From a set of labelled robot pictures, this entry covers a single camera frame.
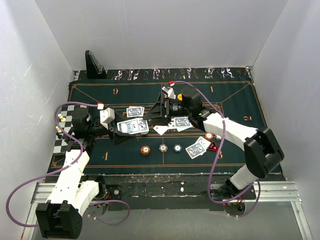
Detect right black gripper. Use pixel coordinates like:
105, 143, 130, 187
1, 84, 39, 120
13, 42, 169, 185
142, 92, 191, 127

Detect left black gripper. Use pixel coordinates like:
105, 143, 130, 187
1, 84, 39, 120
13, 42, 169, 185
87, 109, 137, 144

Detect blue backed playing card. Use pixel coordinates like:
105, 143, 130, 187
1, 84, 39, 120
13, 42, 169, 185
126, 106, 144, 118
132, 106, 145, 117

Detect blue white card deck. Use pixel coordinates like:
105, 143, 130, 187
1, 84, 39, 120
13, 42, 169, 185
117, 117, 149, 135

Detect face-down community card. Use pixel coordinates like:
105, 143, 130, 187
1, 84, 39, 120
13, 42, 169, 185
171, 116, 192, 128

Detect orange red chip stack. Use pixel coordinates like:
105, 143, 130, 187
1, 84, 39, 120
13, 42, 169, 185
140, 145, 151, 156

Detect peach blue chip stack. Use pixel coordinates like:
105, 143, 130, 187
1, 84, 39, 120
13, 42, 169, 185
159, 144, 168, 153

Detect green chip stack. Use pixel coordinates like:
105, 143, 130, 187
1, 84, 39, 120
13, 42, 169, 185
173, 144, 182, 152

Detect orange chips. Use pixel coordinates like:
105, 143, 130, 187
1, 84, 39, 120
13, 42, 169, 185
204, 132, 214, 141

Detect red triangular all-in marker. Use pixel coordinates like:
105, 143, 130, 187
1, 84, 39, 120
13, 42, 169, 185
207, 141, 219, 152

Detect four of diamonds card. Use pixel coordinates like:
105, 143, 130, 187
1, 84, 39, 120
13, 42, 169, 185
153, 125, 170, 136

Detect queen face card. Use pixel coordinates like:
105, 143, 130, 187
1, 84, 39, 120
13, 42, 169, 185
176, 126, 192, 132

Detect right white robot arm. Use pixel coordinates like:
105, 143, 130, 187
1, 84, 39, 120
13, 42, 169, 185
143, 84, 285, 200

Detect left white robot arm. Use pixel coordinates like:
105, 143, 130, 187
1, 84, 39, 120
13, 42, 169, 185
35, 103, 134, 240

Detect green poker table mat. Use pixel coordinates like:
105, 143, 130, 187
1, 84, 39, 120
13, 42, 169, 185
68, 67, 267, 175

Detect black white checkerboard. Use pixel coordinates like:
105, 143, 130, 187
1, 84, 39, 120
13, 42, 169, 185
53, 104, 88, 154

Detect black chess piece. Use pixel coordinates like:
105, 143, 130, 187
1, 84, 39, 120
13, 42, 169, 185
56, 133, 63, 139

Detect black stand with clear panel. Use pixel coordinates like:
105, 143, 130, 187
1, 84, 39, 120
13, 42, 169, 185
85, 50, 107, 80

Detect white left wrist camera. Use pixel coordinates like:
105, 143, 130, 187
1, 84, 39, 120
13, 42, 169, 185
100, 107, 115, 125

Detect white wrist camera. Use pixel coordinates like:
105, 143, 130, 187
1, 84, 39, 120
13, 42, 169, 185
100, 107, 115, 125
162, 85, 176, 99

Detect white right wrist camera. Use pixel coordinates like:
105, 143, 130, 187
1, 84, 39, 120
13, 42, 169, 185
162, 85, 176, 99

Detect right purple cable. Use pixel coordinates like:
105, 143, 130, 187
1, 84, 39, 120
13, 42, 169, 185
168, 80, 261, 219

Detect purple cable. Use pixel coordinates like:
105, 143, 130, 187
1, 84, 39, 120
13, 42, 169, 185
168, 80, 261, 219
5, 101, 131, 227

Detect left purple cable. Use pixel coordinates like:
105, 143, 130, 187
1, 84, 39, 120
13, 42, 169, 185
5, 101, 131, 227

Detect aluminium mounting rail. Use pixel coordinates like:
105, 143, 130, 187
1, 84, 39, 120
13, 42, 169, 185
21, 181, 313, 238

